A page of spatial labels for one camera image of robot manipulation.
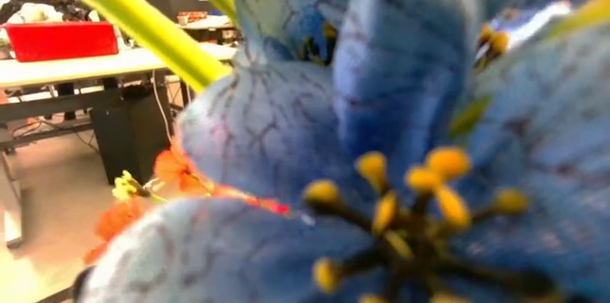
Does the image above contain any background desk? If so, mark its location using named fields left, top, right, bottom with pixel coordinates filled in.
left=176, top=10, right=239, bottom=46

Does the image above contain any blue artificial flower bunch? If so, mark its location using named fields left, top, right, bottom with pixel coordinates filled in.
left=32, top=0, right=610, bottom=303

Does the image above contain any black computer tower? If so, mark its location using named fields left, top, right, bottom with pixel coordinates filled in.
left=89, top=84, right=173, bottom=186

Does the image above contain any red artificial flower bunch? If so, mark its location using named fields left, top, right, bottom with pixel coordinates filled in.
left=83, top=143, right=292, bottom=266

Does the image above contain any red plastic bin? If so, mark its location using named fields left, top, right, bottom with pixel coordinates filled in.
left=1, top=20, right=120, bottom=64

